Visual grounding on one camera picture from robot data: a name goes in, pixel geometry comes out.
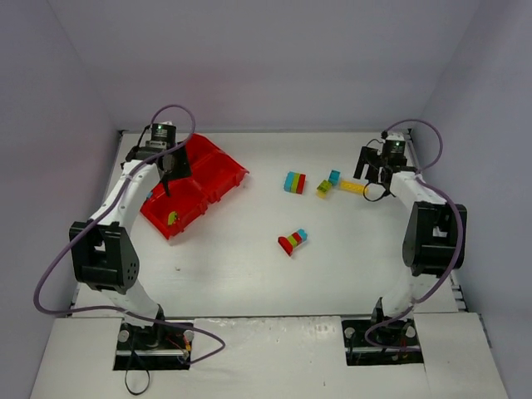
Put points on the red green cyan brick tower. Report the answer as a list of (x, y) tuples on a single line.
[(291, 242)]

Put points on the cyan green red brick stack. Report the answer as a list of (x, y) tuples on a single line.
[(294, 182)]

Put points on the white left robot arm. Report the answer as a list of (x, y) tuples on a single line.
[(103, 256)]

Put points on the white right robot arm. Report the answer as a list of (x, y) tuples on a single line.
[(435, 238)]

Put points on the lime green lego brick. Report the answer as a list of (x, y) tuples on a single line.
[(325, 185)]

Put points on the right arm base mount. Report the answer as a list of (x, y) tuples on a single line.
[(397, 344)]

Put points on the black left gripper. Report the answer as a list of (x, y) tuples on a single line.
[(176, 162)]

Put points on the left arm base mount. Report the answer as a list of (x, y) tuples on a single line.
[(159, 348)]

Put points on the red divided plastic bin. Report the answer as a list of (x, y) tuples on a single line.
[(214, 174)]

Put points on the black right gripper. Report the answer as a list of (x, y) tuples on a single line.
[(367, 165)]

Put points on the green curved lego piece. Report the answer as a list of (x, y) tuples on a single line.
[(173, 218)]

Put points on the pale yellow lego brick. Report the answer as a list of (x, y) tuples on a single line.
[(321, 194)]

